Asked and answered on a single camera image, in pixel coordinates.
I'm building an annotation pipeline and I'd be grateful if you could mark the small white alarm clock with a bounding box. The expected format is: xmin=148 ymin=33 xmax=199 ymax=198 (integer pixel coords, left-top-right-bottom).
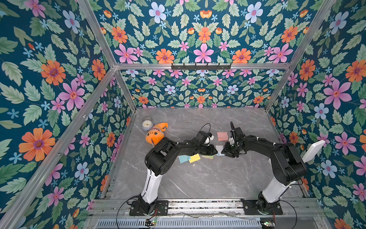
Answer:
xmin=142 ymin=116 xmax=154 ymax=131

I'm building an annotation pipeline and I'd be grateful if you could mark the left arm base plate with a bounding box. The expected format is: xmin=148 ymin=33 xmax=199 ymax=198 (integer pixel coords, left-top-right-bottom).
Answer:
xmin=129 ymin=199 xmax=169 ymax=216

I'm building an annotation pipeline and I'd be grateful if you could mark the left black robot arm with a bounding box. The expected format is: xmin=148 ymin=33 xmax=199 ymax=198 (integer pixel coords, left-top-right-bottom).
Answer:
xmin=139 ymin=130 xmax=217 ymax=207

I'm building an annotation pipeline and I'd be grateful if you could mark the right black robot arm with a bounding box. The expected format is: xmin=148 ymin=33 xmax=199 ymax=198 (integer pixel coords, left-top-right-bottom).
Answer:
xmin=222 ymin=122 xmax=307 ymax=215

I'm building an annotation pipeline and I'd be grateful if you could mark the green memo pad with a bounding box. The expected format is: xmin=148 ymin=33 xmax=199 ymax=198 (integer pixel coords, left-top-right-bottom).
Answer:
xmin=202 ymin=155 xmax=214 ymax=159

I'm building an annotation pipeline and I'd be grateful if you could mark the blue memo pad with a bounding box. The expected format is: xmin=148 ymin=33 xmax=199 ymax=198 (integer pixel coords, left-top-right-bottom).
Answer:
xmin=178 ymin=155 xmax=191 ymax=164

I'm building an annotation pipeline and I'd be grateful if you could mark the orange fish plush toy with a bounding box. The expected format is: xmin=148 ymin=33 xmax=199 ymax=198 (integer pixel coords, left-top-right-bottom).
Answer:
xmin=145 ymin=122 xmax=169 ymax=146

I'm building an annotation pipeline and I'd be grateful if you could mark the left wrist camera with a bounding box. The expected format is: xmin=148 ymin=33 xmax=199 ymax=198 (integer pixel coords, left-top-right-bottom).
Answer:
xmin=204 ymin=133 xmax=214 ymax=145

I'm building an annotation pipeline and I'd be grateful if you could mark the black hook rail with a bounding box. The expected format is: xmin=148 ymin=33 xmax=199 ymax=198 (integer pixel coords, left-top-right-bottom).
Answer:
xmin=171 ymin=63 xmax=232 ymax=71

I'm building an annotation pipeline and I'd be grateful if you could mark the pale white memo pad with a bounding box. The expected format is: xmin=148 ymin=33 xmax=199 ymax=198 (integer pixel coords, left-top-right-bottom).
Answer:
xmin=215 ymin=146 xmax=225 ymax=156

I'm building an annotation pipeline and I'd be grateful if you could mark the yellow memo pad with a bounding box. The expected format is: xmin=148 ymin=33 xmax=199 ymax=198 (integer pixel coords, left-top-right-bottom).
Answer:
xmin=189 ymin=154 xmax=201 ymax=163

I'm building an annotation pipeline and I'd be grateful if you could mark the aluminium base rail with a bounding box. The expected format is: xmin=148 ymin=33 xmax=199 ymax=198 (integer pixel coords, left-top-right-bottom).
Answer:
xmin=84 ymin=198 xmax=331 ymax=229

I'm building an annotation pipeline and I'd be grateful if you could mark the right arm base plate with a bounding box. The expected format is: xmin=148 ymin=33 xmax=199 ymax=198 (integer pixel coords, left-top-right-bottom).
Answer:
xmin=240 ymin=198 xmax=283 ymax=215

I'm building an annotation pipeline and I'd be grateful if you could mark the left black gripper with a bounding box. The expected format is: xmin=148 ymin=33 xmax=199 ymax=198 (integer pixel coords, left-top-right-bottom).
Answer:
xmin=197 ymin=144 xmax=219 ymax=156

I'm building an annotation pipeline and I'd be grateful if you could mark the pink memo pad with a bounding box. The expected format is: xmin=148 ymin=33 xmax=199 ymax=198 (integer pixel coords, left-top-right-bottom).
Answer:
xmin=217 ymin=132 xmax=229 ymax=141

